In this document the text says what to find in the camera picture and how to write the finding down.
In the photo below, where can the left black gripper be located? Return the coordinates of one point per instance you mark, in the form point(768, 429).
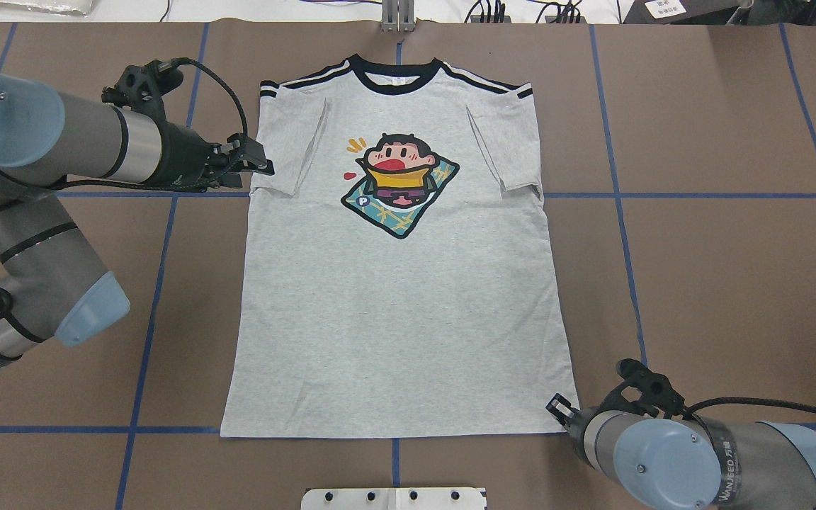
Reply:
point(183, 157)

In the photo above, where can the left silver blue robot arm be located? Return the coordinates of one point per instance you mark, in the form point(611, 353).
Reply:
point(56, 285)

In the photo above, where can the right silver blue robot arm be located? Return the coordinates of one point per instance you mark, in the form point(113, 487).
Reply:
point(697, 463)

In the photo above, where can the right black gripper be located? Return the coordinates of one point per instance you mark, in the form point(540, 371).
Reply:
point(578, 428)

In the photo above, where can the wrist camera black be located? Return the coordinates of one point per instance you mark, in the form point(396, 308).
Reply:
point(642, 392)
point(141, 89)

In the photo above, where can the grey cartoon print t-shirt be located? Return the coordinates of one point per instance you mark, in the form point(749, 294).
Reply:
point(398, 280)

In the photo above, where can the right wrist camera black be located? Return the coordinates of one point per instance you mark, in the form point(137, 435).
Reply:
point(642, 392)

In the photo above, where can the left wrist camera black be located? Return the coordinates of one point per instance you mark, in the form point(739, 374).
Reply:
point(141, 89)

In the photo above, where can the white camera stand post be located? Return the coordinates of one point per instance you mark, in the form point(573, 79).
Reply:
point(396, 498)

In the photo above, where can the clear plastic bag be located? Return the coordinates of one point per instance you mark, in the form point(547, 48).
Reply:
point(63, 8)

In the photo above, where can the aluminium frame post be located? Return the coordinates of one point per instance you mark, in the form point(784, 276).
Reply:
point(398, 16)

